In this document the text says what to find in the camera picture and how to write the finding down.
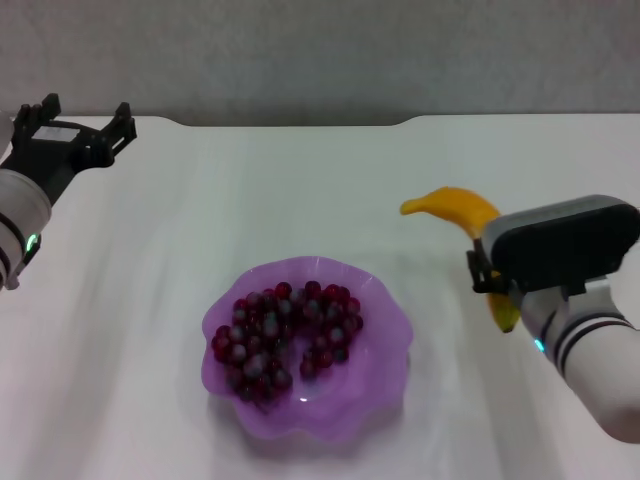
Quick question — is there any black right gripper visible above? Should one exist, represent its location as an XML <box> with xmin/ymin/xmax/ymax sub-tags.
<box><xmin>466</xmin><ymin>238</ymin><xmax>532</xmax><ymax>312</ymax></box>

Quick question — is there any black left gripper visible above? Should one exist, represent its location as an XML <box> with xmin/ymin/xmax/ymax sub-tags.
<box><xmin>1</xmin><ymin>92</ymin><xmax>139</xmax><ymax>202</ymax></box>

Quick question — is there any purple wavy plastic bowl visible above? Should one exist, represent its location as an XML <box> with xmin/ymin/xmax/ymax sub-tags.
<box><xmin>201</xmin><ymin>255</ymin><xmax>415</xmax><ymax>444</ymax></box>

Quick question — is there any red grape bunch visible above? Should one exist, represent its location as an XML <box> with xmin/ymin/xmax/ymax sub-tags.
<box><xmin>211</xmin><ymin>280</ymin><xmax>365</xmax><ymax>415</ymax></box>

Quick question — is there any yellow banana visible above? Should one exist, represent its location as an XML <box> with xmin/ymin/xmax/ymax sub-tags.
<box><xmin>399</xmin><ymin>186</ymin><xmax>522</xmax><ymax>335</ymax></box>

